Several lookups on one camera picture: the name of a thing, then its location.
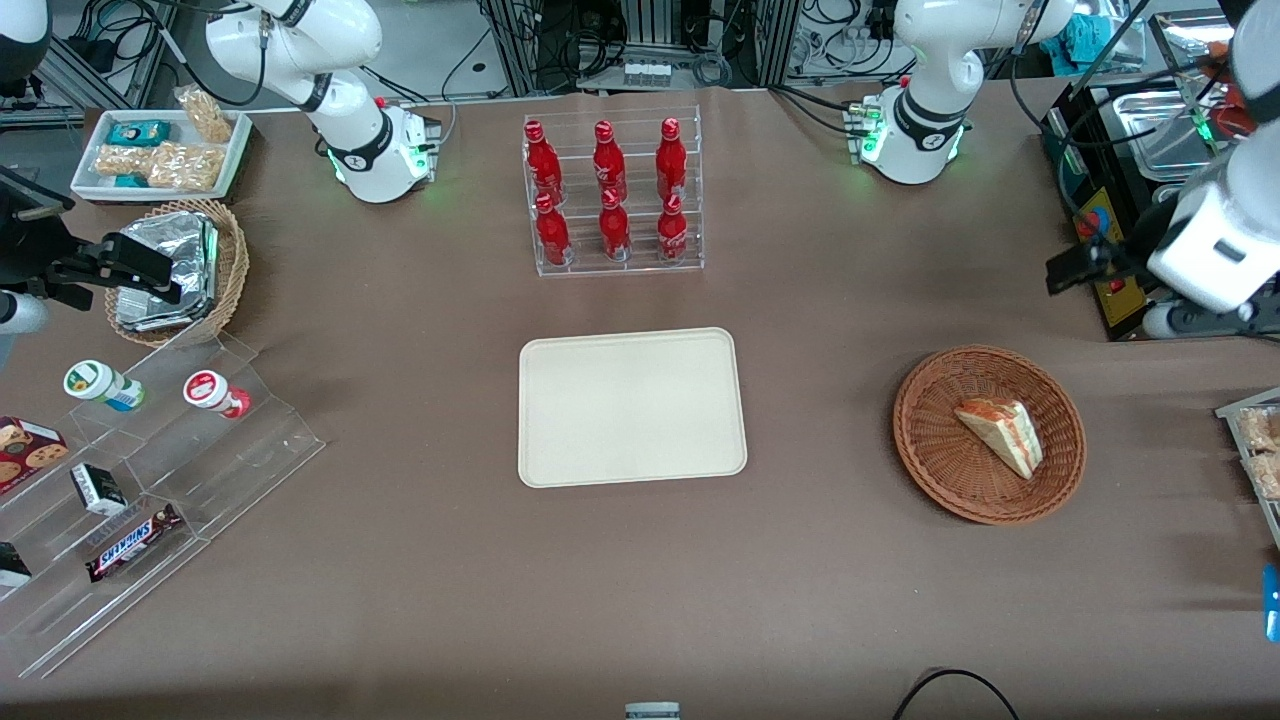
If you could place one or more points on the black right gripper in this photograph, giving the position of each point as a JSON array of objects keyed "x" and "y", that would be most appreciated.
[{"x": 30, "y": 248}]

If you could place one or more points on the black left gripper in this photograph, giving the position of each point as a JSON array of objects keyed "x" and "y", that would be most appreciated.
[{"x": 1122, "y": 258}]

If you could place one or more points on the triangular sandwich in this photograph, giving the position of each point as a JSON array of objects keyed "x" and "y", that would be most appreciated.
[{"x": 1003, "y": 437}]

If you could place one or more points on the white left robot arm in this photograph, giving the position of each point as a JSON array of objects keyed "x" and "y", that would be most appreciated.
[{"x": 935, "y": 60}]

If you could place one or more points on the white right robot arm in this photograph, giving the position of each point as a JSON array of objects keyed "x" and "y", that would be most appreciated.
[{"x": 300, "y": 40}]

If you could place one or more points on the light tan wicker basket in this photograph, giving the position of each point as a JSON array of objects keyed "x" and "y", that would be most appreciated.
[{"x": 232, "y": 260}]

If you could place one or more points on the white rectangular snack tray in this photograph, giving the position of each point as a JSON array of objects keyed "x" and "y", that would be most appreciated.
[{"x": 240, "y": 150}]

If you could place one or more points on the clear tray of snacks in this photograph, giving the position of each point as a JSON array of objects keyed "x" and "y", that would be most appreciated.
[{"x": 1240, "y": 412}]

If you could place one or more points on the brown round wicker basket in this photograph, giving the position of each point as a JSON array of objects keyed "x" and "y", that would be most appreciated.
[{"x": 940, "y": 470}]

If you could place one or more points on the beige plastic tray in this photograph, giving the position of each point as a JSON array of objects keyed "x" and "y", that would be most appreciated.
[{"x": 630, "y": 407}]

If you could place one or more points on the silver foil wrapped pack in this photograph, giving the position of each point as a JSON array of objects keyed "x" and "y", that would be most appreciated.
[
  {"x": 160, "y": 315},
  {"x": 175, "y": 245}
]

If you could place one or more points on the red emergency stop button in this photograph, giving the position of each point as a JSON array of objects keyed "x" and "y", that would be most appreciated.
[{"x": 1098, "y": 222}]

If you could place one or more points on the small teal packet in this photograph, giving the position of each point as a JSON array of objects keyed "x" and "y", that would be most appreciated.
[{"x": 130, "y": 181}]

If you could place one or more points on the black food warmer cabinet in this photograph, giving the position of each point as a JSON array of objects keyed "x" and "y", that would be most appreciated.
[{"x": 1085, "y": 160}]

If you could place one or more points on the clear bag of peanuts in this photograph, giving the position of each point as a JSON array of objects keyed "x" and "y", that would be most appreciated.
[
  {"x": 207, "y": 115},
  {"x": 188, "y": 166},
  {"x": 122, "y": 160}
]

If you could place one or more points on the green lid white cup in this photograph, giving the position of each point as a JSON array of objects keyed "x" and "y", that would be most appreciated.
[{"x": 95, "y": 384}]

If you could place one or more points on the red lid white cup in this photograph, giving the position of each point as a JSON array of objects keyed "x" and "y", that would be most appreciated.
[{"x": 212, "y": 392}]

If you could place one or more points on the teal snack box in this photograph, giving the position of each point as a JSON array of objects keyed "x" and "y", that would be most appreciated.
[{"x": 138, "y": 132}]

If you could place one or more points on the steel food pan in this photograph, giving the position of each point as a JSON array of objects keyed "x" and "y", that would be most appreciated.
[{"x": 1150, "y": 130}]

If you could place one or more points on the clear acrylic stepped shelf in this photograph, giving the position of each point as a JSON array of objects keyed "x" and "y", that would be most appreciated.
[{"x": 220, "y": 470}]

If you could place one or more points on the red cookie box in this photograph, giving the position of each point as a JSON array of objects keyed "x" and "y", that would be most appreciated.
[{"x": 28, "y": 452}]

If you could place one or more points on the small black white box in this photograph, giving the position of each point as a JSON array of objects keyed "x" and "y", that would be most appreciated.
[{"x": 98, "y": 490}]

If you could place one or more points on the teal cloth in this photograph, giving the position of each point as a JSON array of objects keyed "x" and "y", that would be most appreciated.
[{"x": 1082, "y": 38}]

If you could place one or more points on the pale snack bag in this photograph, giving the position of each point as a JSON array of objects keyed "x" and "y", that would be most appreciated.
[
  {"x": 1258, "y": 428},
  {"x": 1266, "y": 475}
]

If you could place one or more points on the snickers chocolate bar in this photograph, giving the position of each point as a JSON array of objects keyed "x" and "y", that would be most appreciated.
[{"x": 132, "y": 542}]

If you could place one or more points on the black packet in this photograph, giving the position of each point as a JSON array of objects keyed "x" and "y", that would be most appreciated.
[{"x": 12, "y": 566}]

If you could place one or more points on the blue plastic object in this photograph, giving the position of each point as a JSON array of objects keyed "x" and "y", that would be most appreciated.
[{"x": 1272, "y": 602}]

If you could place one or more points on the red cola bottle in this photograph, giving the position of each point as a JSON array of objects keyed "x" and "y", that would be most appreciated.
[
  {"x": 671, "y": 160},
  {"x": 672, "y": 232},
  {"x": 609, "y": 162},
  {"x": 543, "y": 165},
  {"x": 614, "y": 230},
  {"x": 552, "y": 235}
]

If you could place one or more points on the clear acrylic bottle rack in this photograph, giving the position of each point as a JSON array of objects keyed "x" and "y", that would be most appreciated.
[{"x": 640, "y": 262}]

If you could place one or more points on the white power strip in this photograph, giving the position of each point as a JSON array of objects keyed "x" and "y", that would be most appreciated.
[{"x": 646, "y": 72}]

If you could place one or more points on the grey white small object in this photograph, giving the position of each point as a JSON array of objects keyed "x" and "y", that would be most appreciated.
[{"x": 652, "y": 711}]

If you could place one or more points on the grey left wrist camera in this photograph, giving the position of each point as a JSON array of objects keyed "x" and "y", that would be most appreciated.
[{"x": 1195, "y": 320}]

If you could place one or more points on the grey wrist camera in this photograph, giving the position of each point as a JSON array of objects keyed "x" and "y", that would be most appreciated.
[
  {"x": 1195, "y": 320},
  {"x": 20, "y": 314}
]

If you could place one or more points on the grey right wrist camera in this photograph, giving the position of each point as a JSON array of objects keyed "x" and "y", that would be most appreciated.
[{"x": 20, "y": 314}]

